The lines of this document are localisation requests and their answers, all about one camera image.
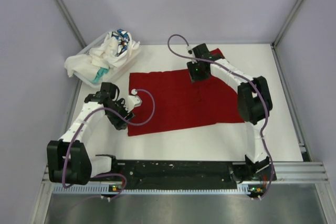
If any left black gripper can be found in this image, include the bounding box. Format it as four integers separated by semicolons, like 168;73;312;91
106;98;135;130

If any red t shirt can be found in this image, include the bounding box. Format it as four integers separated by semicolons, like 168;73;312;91
127;48;246;137

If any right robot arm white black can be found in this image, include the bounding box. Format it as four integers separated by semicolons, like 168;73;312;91
187;44;275;180

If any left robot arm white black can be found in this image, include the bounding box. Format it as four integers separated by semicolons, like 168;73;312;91
47;82;142;186

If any white plastic basket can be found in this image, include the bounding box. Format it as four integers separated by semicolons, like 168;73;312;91
65;29;141;88

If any white t shirt pile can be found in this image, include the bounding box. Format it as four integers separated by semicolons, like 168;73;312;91
64;49;117;85

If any white printed t shirt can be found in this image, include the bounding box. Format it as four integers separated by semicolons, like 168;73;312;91
102;29;140;68

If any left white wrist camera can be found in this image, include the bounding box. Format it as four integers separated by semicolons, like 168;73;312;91
125;89;142;112

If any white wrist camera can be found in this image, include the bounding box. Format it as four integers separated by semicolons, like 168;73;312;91
186;46;193;55
125;89;142;112

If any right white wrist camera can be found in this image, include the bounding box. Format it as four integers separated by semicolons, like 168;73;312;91
186;46;193;55

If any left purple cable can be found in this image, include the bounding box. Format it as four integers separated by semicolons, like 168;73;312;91
60;89;156;201

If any purple cable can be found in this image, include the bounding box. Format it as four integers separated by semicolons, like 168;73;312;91
60;89;156;201
167;34;275;201

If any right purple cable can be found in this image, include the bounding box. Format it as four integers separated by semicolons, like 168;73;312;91
167;34;275;201

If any right aluminium corner post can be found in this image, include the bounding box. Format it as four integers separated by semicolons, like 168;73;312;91
271;0;305;48

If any aluminium corner post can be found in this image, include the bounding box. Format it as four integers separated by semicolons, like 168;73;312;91
54;0;87;48
271;0;305;48

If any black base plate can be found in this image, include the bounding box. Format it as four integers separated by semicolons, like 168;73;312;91
109;159;272;189

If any grey slotted cable duct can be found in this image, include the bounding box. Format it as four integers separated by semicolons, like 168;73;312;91
52;184;250;195

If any left aluminium corner post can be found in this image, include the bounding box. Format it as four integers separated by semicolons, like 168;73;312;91
54;0;87;48

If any aluminium frame rail front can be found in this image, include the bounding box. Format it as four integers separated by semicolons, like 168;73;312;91
41;161;329;184

